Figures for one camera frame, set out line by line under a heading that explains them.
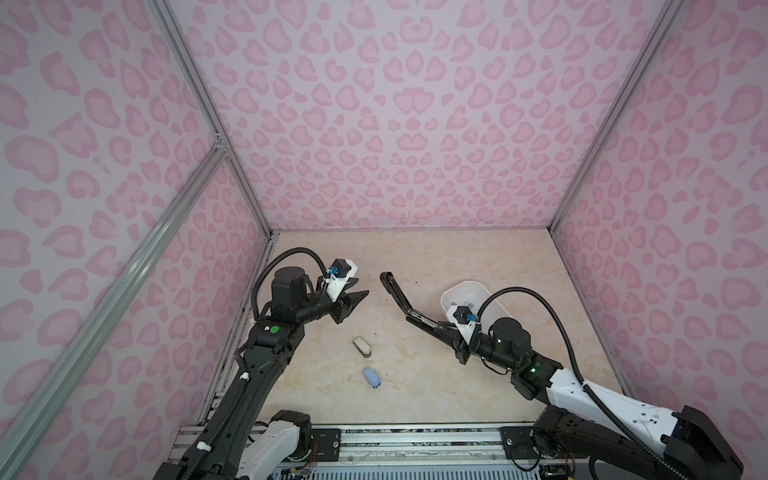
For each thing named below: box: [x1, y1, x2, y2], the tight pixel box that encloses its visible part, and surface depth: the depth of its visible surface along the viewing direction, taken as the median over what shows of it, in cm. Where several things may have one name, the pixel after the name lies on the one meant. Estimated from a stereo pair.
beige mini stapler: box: [352, 336, 372, 359], surface depth 89 cm
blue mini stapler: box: [362, 367, 381, 389], surface depth 84 cm
